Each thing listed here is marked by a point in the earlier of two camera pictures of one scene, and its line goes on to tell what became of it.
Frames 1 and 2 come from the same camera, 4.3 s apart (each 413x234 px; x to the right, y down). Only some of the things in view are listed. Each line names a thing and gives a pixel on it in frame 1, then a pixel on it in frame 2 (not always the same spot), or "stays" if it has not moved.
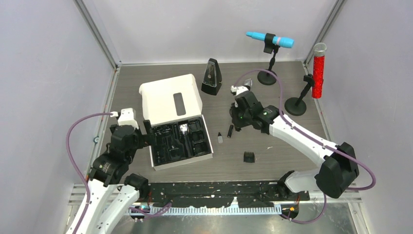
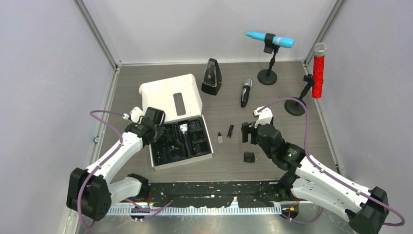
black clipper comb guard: [249, 157] stays
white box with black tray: [173, 107] stays
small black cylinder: [230, 131] stays
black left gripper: [149, 139] to [159, 132]
